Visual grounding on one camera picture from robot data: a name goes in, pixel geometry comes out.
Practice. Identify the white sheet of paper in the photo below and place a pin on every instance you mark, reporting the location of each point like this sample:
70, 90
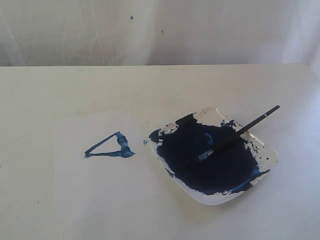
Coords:
102, 163

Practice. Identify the black paintbrush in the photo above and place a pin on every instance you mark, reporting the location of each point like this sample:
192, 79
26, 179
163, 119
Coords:
227, 141

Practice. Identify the white plate with blue paint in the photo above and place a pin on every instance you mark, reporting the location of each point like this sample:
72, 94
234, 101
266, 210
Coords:
225, 174

